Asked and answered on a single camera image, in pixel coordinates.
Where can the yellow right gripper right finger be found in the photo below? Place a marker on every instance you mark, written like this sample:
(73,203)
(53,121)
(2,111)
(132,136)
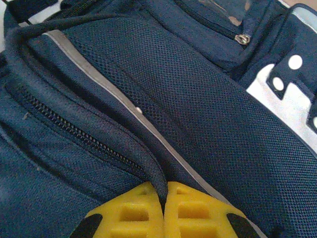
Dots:
(198,218)

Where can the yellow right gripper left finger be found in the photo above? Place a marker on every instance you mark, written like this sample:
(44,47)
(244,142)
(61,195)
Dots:
(128,218)

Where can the navy blue backpack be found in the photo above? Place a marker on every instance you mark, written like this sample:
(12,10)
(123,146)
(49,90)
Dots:
(173,99)

